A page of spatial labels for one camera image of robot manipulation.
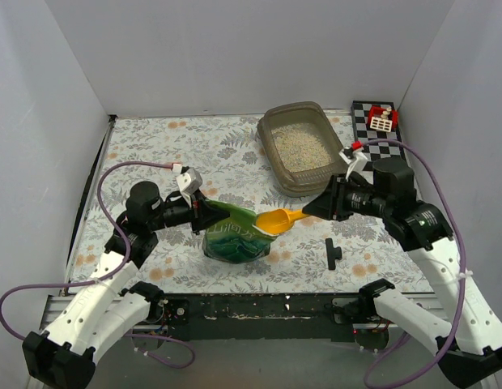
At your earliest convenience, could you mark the red white toy block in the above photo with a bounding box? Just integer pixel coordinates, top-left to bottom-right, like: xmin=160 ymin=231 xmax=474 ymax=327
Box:
xmin=366 ymin=105 xmax=398 ymax=133

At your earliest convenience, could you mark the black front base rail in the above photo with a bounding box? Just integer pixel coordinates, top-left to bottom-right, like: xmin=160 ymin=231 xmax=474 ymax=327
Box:
xmin=125 ymin=293 xmax=402 ymax=344

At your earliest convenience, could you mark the floral table mat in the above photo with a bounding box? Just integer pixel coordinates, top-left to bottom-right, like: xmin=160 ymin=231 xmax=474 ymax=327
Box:
xmin=66 ymin=116 xmax=430 ymax=293

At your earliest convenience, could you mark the yellow plastic scoop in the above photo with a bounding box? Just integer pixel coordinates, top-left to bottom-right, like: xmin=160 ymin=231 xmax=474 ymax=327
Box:
xmin=255 ymin=208 xmax=308 ymax=235

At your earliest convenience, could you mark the black bag clip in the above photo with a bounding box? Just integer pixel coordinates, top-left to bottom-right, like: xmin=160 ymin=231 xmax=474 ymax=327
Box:
xmin=325 ymin=238 xmax=342 ymax=271

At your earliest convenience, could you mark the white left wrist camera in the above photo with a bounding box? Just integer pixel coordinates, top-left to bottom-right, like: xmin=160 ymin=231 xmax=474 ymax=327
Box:
xmin=172 ymin=164 xmax=202 ymax=207

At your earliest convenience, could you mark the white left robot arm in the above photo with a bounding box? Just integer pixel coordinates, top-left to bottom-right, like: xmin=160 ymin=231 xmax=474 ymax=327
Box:
xmin=22 ymin=182 xmax=230 ymax=388

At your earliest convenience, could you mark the grey litter box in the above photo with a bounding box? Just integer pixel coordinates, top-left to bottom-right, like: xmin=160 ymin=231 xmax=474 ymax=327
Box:
xmin=257 ymin=101 xmax=347 ymax=198

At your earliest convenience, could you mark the green cat litter bag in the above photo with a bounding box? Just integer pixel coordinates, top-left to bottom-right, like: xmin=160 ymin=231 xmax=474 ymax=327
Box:
xmin=202 ymin=200 xmax=278 ymax=264

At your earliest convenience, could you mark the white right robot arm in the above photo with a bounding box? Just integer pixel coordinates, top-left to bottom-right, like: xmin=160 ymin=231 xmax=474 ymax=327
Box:
xmin=303 ymin=157 xmax=502 ymax=388

